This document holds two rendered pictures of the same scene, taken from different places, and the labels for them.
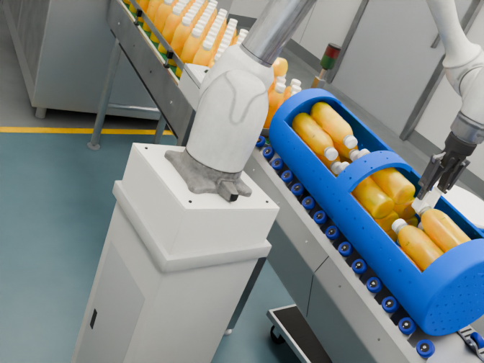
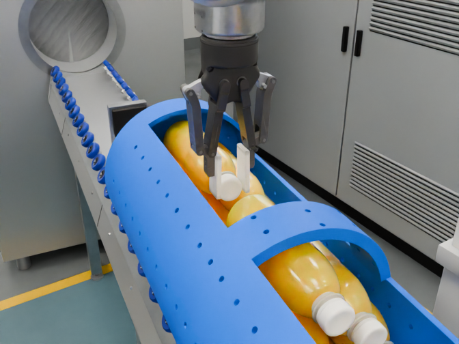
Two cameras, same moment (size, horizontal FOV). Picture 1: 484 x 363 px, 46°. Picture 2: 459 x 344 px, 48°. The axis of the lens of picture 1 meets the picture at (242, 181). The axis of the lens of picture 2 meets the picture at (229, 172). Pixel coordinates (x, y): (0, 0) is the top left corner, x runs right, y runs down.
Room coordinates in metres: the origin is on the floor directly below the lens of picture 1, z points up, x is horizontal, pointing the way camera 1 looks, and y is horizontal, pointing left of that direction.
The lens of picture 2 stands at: (2.11, -0.34, 1.57)
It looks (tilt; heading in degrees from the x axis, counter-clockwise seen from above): 28 degrees down; 192
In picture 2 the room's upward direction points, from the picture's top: straight up
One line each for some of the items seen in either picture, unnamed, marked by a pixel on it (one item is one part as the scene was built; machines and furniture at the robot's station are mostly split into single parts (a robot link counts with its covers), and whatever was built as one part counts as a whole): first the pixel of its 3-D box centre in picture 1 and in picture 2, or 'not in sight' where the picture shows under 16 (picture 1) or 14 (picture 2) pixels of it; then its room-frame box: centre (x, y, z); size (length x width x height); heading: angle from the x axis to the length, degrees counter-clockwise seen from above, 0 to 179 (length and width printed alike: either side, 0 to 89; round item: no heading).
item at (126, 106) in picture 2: not in sight; (130, 131); (0.93, -0.88, 1.00); 0.10 x 0.04 x 0.15; 126
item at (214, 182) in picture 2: (432, 199); (215, 174); (1.47, -0.51, 1.21); 0.03 x 0.01 x 0.07; 36
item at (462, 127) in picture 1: (469, 127); (229, 10); (1.45, -0.49, 1.44); 0.09 x 0.09 x 0.06
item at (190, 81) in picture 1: (202, 88); not in sight; (1.99, 0.27, 1.05); 0.20 x 0.10 x 0.10; 36
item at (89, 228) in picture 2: not in sight; (88, 220); (0.40, -1.35, 0.31); 0.06 x 0.06 x 0.63; 36
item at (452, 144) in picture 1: (455, 151); (229, 67); (1.45, -0.49, 1.36); 0.08 x 0.07 x 0.09; 126
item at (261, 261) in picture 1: (248, 280); not in sight; (1.99, -0.18, 0.31); 0.06 x 0.06 x 0.63; 36
